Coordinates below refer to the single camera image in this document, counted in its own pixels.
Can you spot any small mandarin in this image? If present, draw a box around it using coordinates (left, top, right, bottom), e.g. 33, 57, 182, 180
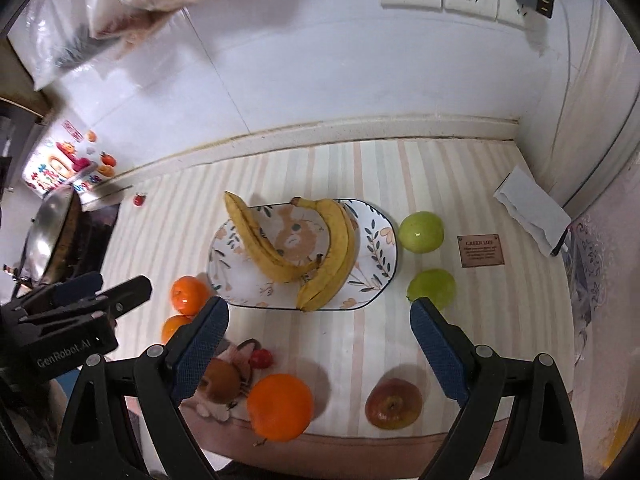
170, 275, 210, 318
160, 315, 192, 344

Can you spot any white wall socket right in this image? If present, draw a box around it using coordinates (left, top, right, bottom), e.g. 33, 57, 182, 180
497, 0, 527, 29

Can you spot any steel wok pan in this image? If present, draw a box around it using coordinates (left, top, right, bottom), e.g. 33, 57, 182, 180
21, 185, 82, 288

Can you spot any red apple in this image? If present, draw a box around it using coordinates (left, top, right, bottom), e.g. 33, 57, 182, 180
364, 378, 423, 430

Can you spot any green apple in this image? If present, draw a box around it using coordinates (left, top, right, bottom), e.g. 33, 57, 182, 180
406, 269, 457, 310
398, 211, 445, 254

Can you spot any colourful fruit sticker sheet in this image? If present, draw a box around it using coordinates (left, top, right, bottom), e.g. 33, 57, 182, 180
22, 117, 119, 196

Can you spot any brown kiwi-like fruit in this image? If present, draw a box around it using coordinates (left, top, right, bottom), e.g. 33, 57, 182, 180
196, 358, 241, 404

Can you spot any striped table cloth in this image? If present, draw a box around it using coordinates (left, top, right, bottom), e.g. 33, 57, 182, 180
102, 139, 574, 479

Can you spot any floral white ceramic plate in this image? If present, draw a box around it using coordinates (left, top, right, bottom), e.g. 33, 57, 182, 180
207, 198, 398, 311

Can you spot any large orange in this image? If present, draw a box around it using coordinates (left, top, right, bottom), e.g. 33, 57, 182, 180
246, 374, 314, 442

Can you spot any right yellow banana bunch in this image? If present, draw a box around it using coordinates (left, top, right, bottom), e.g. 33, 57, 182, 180
291, 197, 356, 312

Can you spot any left yellow banana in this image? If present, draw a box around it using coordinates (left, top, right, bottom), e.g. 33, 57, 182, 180
224, 191, 322, 284

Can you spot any brown label patch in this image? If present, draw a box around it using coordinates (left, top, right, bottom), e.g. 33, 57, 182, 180
458, 234, 504, 269

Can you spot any clear plastic bag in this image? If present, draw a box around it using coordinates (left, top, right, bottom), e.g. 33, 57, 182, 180
6, 0, 321, 92

